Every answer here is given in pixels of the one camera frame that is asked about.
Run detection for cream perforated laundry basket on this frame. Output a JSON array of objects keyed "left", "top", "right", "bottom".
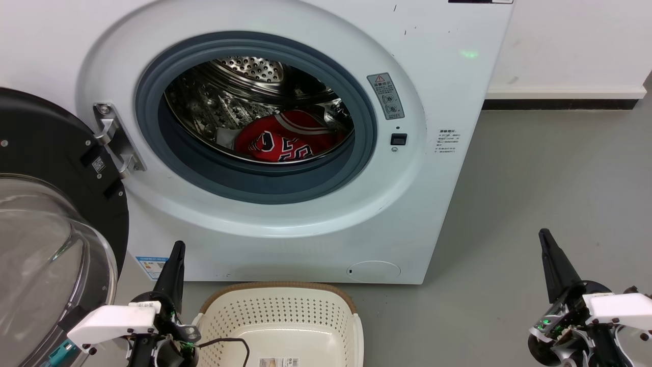
[{"left": 193, "top": 281, "right": 365, "bottom": 367}]

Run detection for white text label sticker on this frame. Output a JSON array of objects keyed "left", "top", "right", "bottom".
[{"left": 436, "top": 127, "right": 461, "bottom": 156}]

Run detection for grey warning label sticker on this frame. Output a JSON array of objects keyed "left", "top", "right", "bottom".
[{"left": 367, "top": 72, "right": 405, "bottom": 121}]

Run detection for white front-load washing machine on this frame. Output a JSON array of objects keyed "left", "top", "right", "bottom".
[{"left": 0, "top": 0, "right": 515, "bottom": 285}]

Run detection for round white filter cover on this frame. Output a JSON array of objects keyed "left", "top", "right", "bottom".
[{"left": 347, "top": 260, "right": 401, "bottom": 282}]

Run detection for thin black cable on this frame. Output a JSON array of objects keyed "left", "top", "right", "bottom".
[{"left": 196, "top": 337, "right": 251, "bottom": 367}]

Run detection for silver metal door hinge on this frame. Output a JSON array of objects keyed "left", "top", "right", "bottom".
[{"left": 93, "top": 102, "right": 147, "bottom": 179}]

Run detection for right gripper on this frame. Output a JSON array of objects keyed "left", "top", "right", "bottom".
[{"left": 527, "top": 228, "right": 652, "bottom": 367}]

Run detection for grey rubber door gasket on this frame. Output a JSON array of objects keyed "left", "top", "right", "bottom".
[{"left": 134, "top": 32, "right": 378, "bottom": 205}]

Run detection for red basketball jersey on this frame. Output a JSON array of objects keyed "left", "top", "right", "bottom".
[{"left": 234, "top": 110, "right": 352, "bottom": 163}]

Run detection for black washer door with glass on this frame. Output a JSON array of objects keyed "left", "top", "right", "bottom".
[{"left": 0, "top": 88, "right": 129, "bottom": 367}]

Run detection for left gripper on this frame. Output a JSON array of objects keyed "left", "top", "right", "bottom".
[{"left": 127, "top": 241, "right": 202, "bottom": 367}]

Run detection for black baseboard strip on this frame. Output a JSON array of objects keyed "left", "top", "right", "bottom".
[{"left": 482, "top": 99, "right": 639, "bottom": 111}]

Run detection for perforated stainless steel drum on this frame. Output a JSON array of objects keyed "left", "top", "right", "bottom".
[{"left": 164, "top": 56, "right": 355, "bottom": 165}]

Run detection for blue energy label sticker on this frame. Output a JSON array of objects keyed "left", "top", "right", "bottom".
[{"left": 135, "top": 256, "right": 169, "bottom": 281}]

